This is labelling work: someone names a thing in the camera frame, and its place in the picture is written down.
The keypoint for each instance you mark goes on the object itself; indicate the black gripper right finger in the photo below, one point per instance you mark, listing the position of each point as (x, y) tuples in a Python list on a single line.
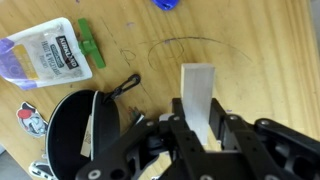
[(253, 143)]

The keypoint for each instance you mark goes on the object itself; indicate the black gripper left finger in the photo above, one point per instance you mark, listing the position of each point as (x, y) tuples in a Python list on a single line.
[(180, 133)]

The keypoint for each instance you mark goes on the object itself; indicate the long pale wooden block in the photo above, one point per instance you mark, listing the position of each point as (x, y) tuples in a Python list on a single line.
[(196, 90)]

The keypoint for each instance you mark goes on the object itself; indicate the small silver metal strip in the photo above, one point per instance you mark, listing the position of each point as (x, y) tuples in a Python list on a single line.
[(137, 117)]

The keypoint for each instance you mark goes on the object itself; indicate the black carabiner clip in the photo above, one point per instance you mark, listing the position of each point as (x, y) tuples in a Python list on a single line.
[(115, 92)]

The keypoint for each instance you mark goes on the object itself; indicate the beige paper tag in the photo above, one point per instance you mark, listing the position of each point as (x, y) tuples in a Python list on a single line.
[(86, 140)]

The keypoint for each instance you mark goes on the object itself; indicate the black zip case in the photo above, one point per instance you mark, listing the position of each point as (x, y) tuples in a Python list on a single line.
[(66, 133)]

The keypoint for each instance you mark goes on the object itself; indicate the blue toy car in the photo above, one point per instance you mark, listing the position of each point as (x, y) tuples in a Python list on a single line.
[(165, 4)]

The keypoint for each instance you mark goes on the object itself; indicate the red hat face sticker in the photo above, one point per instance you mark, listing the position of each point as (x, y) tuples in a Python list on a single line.
[(31, 121)]

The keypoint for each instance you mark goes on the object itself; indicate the white Kirkland food pouch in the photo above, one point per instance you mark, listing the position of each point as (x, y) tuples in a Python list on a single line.
[(50, 56)]

